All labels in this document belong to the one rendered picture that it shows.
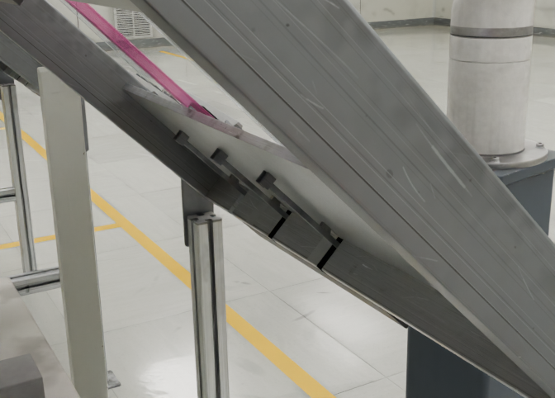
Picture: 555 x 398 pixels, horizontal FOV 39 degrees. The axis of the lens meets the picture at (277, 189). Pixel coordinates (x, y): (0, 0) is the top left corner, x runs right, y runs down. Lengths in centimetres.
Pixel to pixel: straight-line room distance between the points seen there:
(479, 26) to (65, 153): 69
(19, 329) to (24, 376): 20
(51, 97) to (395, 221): 101
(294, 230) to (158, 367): 121
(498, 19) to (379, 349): 116
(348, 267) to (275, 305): 154
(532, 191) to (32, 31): 75
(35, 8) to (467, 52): 60
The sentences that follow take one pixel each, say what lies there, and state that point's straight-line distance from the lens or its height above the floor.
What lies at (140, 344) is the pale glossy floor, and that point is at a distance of 219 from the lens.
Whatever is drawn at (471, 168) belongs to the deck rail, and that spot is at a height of 91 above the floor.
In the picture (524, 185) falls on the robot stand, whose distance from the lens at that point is 123.
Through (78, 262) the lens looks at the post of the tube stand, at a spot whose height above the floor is 50.
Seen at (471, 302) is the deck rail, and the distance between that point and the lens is 43.
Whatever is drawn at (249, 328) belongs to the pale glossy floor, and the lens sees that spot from 223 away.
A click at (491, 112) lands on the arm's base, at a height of 78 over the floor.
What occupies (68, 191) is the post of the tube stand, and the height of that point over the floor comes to 63.
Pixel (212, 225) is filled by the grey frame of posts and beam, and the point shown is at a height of 63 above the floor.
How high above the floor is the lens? 101
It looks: 17 degrees down
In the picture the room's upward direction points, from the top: 1 degrees counter-clockwise
